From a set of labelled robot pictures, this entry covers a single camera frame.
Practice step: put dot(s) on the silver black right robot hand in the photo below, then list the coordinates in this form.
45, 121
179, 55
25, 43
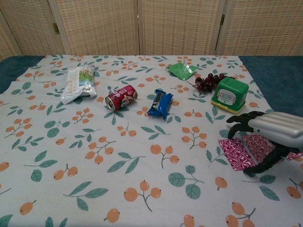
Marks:
279, 128

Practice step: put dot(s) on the green plastic box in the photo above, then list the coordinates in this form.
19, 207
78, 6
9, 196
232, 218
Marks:
230, 94

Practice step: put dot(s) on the dark red grape bunch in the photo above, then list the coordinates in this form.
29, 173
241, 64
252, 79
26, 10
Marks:
207, 81

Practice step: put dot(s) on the green foil packet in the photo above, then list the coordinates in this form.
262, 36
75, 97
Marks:
182, 70

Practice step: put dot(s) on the blue cookie packet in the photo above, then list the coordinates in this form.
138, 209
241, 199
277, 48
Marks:
162, 104

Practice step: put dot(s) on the brass screen hinge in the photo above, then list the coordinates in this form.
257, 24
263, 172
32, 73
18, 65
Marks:
55, 28
222, 19

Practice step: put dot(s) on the red soda can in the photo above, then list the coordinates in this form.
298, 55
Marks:
123, 97

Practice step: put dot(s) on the floral orange berry tablecloth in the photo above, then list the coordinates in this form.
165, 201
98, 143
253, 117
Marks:
118, 153

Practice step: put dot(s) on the woven bamboo folding screen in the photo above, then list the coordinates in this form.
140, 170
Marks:
101, 26

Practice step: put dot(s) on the white crumpled snack bag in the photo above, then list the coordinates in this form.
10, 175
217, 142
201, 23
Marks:
77, 82

